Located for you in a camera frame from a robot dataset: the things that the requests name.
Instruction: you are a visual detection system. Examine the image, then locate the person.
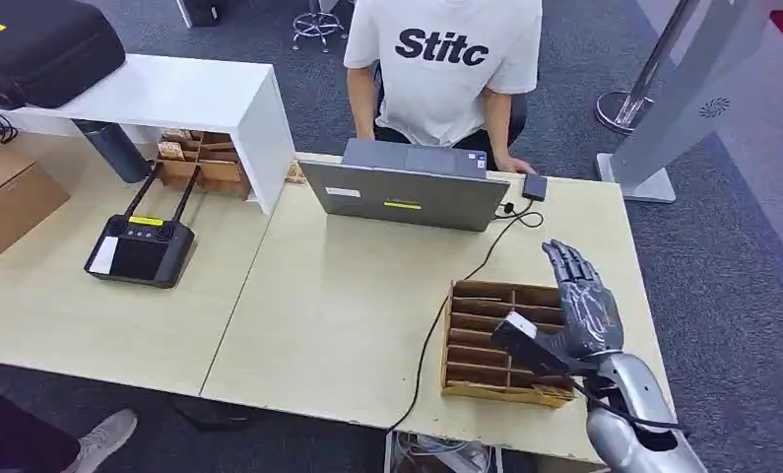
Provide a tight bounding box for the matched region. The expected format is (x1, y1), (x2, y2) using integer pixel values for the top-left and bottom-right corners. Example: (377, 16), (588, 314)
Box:
(343, 0), (544, 174)

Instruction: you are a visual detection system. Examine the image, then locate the brown cardboard box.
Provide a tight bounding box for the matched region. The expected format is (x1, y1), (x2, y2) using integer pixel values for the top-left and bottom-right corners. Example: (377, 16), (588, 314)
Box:
(0, 133), (71, 267)

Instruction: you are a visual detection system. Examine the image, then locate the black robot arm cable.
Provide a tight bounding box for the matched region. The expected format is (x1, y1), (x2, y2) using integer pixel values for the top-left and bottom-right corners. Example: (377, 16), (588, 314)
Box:
(570, 378), (689, 436)

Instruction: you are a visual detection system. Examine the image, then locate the chrome pole stand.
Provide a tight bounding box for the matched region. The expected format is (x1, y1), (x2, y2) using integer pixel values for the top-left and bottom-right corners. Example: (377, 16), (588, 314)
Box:
(594, 0), (702, 135)

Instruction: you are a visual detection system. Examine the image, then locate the black bin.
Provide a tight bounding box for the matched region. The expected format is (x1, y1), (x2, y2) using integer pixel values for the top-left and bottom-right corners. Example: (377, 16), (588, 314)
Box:
(175, 0), (226, 29)

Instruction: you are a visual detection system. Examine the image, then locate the cable clutter under desk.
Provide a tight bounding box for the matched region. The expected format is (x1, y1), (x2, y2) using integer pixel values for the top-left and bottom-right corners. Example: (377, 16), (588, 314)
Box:
(384, 431), (503, 473)

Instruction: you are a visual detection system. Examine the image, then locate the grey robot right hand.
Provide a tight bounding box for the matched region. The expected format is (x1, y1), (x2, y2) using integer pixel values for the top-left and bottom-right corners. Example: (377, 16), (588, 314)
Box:
(534, 238), (625, 367)

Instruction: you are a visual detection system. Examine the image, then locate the chrome stool base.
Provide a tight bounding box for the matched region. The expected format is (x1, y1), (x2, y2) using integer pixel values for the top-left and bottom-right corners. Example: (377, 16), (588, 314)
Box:
(291, 0), (350, 53)

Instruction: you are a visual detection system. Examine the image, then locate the black desk cable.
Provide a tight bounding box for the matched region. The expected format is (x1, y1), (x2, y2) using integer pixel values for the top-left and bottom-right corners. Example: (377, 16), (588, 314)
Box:
(385, 197), (546, 434)

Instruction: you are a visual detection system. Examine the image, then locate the white desk shelf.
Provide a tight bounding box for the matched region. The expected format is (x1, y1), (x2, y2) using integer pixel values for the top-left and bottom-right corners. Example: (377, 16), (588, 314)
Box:
(0, 53), (297, 217)

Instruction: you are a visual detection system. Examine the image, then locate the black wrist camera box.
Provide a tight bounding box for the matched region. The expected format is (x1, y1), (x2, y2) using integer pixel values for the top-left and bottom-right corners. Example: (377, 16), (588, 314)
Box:
(490, 310), (601, 380)

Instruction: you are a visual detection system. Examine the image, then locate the person's grey shoe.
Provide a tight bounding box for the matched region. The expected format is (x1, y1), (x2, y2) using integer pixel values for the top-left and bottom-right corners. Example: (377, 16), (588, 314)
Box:
(61, 409), (139, 473)

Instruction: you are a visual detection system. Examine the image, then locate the wooden box under shelf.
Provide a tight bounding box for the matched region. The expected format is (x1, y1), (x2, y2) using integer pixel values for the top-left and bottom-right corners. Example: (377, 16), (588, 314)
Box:
(156, 129), (252, 199)

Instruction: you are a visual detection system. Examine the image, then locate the person's dark leg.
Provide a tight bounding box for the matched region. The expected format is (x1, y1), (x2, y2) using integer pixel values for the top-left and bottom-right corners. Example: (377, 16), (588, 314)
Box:
(0, 389), (83, 473)

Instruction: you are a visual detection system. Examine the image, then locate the small black drive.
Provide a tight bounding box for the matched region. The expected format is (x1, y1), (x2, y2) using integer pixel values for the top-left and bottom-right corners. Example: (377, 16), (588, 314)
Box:
(521, 172), (550, 202)

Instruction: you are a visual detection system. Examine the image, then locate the black carrying case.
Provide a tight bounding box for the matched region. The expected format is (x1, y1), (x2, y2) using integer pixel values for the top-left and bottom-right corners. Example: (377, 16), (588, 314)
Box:
(0, 0), (127, 111)

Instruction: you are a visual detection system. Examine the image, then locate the grey laptop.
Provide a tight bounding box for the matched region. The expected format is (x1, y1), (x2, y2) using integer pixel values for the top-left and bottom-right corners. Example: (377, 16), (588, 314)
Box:
(297, 138), (511, 234)

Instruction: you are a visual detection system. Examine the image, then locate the grey kiosk panel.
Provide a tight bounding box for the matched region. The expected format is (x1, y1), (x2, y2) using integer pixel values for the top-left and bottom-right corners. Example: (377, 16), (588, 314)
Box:
(596, 0), (783, 205)

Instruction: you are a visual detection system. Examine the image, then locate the black remote controller with antennas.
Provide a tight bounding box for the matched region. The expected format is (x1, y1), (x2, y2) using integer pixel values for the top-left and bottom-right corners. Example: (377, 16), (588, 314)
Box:
(84, 163), (202, 290)

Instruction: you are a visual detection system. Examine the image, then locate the wooden divided card box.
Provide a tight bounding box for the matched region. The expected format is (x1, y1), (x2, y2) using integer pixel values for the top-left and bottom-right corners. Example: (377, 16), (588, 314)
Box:
(439, 279), (578, 410)

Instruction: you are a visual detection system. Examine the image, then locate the person's left hand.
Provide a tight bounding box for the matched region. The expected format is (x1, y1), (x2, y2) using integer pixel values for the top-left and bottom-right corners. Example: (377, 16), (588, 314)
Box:
(491, 153), (537, 176)

